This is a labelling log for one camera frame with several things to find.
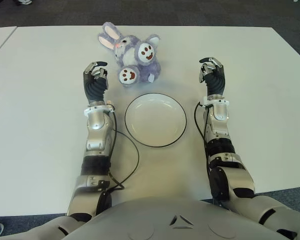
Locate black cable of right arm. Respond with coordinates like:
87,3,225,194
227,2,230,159
194,101,216,201

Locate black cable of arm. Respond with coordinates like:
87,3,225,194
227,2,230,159
194,101,216,201
99,107,140,198

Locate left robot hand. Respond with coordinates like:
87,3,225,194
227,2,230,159
82,60,110,106

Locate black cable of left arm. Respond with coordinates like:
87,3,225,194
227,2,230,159
99,107,140,198

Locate purple plush bunny doll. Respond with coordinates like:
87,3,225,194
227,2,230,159
97,21,162,88

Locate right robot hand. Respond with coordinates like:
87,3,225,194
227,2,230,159
198,56,226,97

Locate white plate with black rim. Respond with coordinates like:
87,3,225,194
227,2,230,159
124,92,188,147

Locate grey robot torso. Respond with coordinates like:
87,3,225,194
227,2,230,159
64,194,298,240

